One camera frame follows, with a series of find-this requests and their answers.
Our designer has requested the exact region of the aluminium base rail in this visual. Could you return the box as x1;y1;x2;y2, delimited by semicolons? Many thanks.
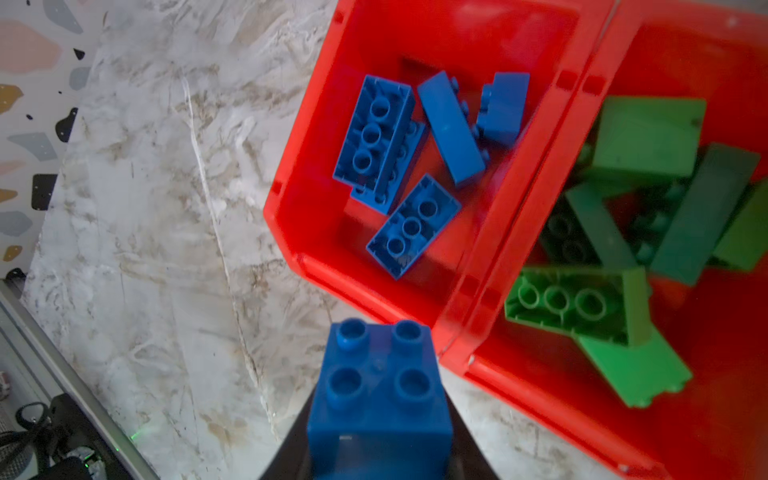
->
1;280;158;479

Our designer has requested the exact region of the blue lego pile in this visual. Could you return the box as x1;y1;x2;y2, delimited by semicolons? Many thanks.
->
332;72;530;279

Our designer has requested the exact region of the blue small lego brick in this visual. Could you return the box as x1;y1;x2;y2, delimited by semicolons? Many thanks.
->
307;318;454;479

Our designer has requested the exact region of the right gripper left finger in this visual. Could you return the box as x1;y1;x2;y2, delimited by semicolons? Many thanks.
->
260;390;315;480

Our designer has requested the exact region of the green lego pile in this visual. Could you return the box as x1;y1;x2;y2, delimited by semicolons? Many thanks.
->
503;96;767;408

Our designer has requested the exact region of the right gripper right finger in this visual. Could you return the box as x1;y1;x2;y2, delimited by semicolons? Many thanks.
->
446;407;499;480

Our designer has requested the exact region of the left red bin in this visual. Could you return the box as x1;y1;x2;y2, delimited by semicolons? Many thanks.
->
264;1;614;350

